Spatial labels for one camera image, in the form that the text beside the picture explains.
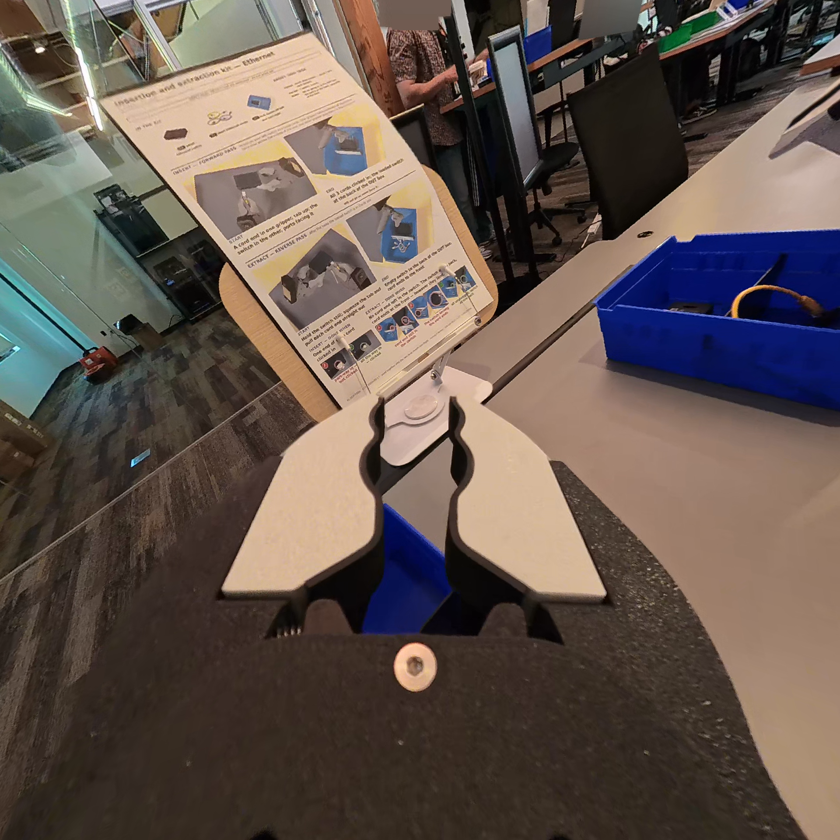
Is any blue plastic bin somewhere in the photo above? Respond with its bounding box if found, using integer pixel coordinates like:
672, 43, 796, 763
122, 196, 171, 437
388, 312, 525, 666
361, 502, 454, 636
594, 230, 840, 411

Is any instruction sheet board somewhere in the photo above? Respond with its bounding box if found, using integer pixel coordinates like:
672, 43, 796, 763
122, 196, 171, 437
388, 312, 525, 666
100, 29, 500, 422

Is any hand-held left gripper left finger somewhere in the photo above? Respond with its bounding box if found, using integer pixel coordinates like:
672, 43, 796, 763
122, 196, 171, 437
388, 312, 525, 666
221, 395, 388, 634

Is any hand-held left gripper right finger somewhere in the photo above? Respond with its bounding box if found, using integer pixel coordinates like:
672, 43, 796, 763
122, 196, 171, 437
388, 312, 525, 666
445, 395, 609, 634

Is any dark monitor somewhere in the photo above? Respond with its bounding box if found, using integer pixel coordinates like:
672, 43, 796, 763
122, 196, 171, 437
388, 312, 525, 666
390, 108, 438, 172

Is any framed monitor on stand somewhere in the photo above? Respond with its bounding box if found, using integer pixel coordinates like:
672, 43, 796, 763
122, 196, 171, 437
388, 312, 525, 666
487, 26, 547, 191

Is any black office chair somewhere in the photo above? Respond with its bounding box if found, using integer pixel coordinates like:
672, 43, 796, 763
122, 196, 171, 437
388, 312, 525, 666
525, 141, 592, 247

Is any yellow ethernet cable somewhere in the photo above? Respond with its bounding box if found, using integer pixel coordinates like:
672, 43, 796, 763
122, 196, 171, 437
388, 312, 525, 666
730, 284, 824, 320

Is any small red box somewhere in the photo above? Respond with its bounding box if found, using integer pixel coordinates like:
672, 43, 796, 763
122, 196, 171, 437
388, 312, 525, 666
79, 346, 120, 385

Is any green storage bin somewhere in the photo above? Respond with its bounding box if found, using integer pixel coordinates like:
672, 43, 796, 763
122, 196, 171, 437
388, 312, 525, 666
658, 14, 726, 53

